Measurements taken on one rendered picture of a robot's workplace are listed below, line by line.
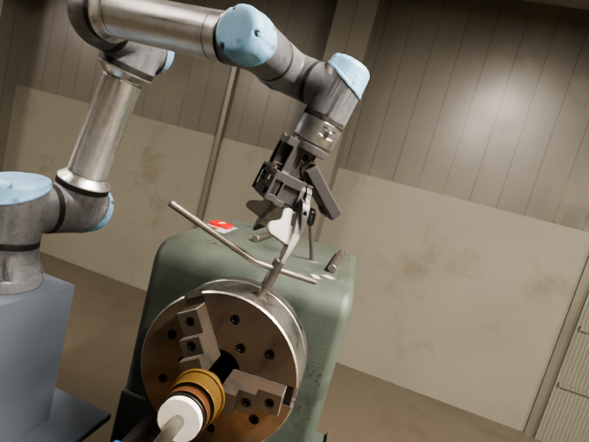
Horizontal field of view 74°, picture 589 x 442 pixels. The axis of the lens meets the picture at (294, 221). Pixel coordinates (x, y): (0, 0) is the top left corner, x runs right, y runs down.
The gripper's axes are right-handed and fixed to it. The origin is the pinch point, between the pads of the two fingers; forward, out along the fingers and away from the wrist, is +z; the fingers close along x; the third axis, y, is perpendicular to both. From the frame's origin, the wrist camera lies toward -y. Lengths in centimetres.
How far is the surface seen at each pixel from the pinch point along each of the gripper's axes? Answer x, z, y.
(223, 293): -0.2, 11.4, 3.9
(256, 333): 5.3, 14.9, -3.2
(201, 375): 10.2, 21.7, 5.7
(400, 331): -142, 71, -227
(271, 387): 11.3, 21.2, -7.6
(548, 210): -112, -66, -259
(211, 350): 4.3, 20.6, 2.9
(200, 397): 14.7, 22.1, 6.6
